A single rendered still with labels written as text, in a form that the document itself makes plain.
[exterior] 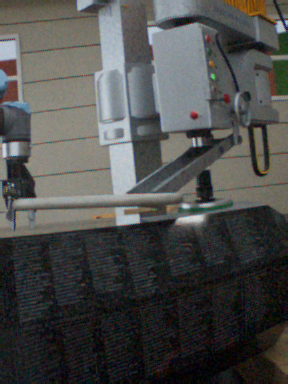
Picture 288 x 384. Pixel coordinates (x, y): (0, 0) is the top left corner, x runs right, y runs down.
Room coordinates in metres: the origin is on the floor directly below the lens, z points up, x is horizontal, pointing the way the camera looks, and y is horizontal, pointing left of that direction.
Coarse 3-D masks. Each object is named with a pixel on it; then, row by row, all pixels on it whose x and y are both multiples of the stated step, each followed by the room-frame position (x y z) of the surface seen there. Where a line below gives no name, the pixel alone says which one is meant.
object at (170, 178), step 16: (208, 144) 2.15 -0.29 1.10; (224, 144) 2.02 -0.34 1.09; (176, 160) 1.92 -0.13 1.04; (208, 160) 1.89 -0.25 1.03; (160, 176) 1.82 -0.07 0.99; (176, 176) 1.70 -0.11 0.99; (192, 176) 1.78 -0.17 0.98; (128, 192) 1.66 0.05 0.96; (144, 192) 1.73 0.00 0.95; (160, 192) 1.61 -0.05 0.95
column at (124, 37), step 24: (120, 0) 2.54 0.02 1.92; (144, 0) 2.65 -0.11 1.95; (120, 24) 2.54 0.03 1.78; (144, 24) 2.64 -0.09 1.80; (120, 48) 2.55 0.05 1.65; (144, 48) 2.63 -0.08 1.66; (120, 144) 2.60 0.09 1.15; (144, 144) 2.58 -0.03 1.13; (120, 168) 2.61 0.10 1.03; (144, 168) 2.57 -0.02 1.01; (120, 192) 2.63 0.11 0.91
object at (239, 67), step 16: (224, 64) 2.28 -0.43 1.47; (240, 64) 2.21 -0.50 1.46; (256, 64) 2.36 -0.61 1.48; (272, 64) 2.53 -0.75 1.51; (240, 80) 2.14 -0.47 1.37; (240, 96) 2.12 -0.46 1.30; (256, 96) 2.29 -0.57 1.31; (256, 112) 2.26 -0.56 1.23; (272, 112) 2.46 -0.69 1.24; (240, 144) 2.10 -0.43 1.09
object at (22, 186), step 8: (8, 160) 1.40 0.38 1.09; (16, 160) 1.40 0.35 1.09; (24, 160) 1.43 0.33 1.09; (8, 168) 1.41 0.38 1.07; (16, 168) 1.42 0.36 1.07; (8, 176) 1.40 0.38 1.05; (16, 176) 1.42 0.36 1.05; (8, 184) 1.41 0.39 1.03; (16, 184) 1.40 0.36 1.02; (24, 184) 1.41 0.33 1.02; (8, 192) 1.40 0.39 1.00; (16, 192) 1.40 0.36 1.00; (24, 192) 1.41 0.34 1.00
